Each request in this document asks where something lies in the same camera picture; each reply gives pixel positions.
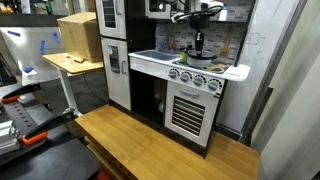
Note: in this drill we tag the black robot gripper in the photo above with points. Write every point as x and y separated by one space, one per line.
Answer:
198 20

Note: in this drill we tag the black glass pot lid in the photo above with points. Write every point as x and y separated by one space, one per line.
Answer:
186 49

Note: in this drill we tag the small grey pot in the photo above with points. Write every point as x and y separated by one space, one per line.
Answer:
202 61

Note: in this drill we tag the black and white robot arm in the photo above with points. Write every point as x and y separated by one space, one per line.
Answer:
165 9

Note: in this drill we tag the green toy pot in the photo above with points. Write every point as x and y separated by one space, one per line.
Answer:
185 56

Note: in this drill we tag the hanging wooden spoon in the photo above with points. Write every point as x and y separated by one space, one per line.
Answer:
225 49

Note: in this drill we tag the wooden spatula toy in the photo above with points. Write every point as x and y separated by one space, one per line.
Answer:
215 67

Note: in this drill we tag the white bottle on shelf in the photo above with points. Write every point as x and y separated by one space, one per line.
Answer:
223 14

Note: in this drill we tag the toy play kitchen unit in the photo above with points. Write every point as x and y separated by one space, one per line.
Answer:
192 94

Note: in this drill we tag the white whiteboard panel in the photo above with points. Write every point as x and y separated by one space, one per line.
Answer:
267 28

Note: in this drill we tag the brown cardboard box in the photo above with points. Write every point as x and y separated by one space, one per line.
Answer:
80 36

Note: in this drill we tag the wooden bench platform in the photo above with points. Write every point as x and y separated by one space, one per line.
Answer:
149 155

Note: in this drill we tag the light wooden side table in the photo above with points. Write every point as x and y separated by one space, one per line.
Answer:
66 66

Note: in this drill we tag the black orange bar clamp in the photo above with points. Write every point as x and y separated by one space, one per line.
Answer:
41 131

